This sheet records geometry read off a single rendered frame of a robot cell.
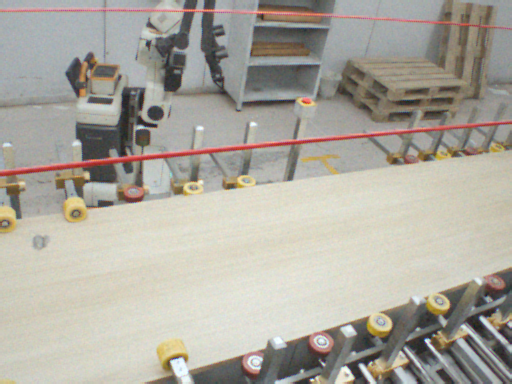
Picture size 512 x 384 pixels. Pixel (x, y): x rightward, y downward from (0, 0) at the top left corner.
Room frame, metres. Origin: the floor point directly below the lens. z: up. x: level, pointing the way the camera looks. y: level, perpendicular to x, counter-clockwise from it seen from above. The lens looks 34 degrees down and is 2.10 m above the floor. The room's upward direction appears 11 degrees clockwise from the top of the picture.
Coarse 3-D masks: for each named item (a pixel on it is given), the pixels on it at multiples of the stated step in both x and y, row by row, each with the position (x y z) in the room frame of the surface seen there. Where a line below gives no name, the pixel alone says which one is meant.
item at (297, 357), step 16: (464, 288) 1.50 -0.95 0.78; (480, 304) 1.62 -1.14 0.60; (336, 336) 1.16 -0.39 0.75; (384, 336) 1.30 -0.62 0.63; (288, 352) 1.05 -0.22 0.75; (304, 352) 1.09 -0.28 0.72; (224, 368) 0.93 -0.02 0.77; (240, 368) 0.96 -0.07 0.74; (288, 368) 1.07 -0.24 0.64; (304, 368) 1.11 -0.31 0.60
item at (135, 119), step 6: (138, 90) 2.76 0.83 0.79; (144, 90) 2.85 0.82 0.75; (138, 96) 2.70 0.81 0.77; (132, 102) 2.64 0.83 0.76; (138, 102) 2.72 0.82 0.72; (132, 108) 2.68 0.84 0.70; (138, 108) 2.73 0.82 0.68; (132, 114) 2.66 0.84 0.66; (138, 114) 2.74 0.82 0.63; (132, 120) 2.64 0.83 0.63; (138, 120) 2.70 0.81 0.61; (144, 126) 2.64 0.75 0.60; (150, 126) 2.65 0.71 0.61; (156, 126) 2.66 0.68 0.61
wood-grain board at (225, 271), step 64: (256, 192) 1.74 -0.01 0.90; (320, 192) 1.83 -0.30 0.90; (384, 192) 1.94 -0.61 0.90; (448, 192) 2.06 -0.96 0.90; (0, 256) 1.07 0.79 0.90; (64, 256) 1.14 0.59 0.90; (128, 256) 1.20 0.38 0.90; (192, 256) 1.27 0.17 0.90; (256, 256) 1.33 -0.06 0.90; (320, 256) 1.40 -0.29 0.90; (384, 256) 1.47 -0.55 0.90; (448, 256) 1.55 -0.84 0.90; (0, 320) 0.83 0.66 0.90; (64, 320) 0.88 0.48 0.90; (128, 320) 0.93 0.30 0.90; (192, 320) 0.99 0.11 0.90; (256, 320) 1.04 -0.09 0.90; (320, 320) 1.08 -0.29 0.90
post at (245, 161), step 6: (246, 126) 1.92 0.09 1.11; (252, 126) 1.90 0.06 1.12; (246, 132) 1.92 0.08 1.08; (252, 132) 1.91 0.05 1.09; (246, 138) 1.91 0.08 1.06; (252, 138) 1.91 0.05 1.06; (246, 144) 1.90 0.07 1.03; (246, 150) 1.90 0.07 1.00; (246, 156) 1.90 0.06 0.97; (240, 162) 1.92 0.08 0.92; (246, 162) 1.91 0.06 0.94; (240, 168) 1.91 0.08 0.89; (246, 168) 1.91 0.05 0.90; (240, 174) 1.91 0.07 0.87; (246, 174) 1.91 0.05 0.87
